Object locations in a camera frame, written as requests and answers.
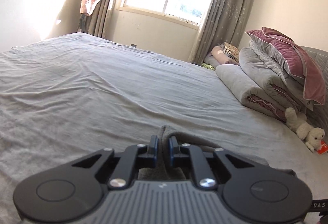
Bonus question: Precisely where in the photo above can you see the upper folded grey quilt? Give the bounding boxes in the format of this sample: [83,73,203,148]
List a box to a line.
[239,43,306,112]

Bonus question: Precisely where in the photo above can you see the right grey curtain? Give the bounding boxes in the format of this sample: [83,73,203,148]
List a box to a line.
[188,0,254,65]

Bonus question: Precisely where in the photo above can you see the pink folded clothes pile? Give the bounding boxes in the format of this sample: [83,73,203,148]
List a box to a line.
[204,42,240,69]

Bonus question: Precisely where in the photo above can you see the white plush toy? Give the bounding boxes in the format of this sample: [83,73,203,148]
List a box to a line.
[285,107,325,152]

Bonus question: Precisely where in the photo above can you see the dark grey knit sweater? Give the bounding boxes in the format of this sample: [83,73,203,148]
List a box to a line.
[138,125,298,182]

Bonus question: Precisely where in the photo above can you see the grey bed sheet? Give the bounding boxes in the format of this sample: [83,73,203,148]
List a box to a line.
[1,33,327,223]

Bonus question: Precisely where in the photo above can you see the folded grey quilt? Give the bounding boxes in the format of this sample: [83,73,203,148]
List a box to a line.
[239,43,306,112]
[215,64,286,122]

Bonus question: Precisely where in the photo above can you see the lower folded grey quilt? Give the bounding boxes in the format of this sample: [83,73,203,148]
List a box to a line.
[215,64,286,122]

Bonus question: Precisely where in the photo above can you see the pink velvet pillow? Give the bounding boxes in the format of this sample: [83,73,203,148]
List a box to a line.
[246,27,326,106]

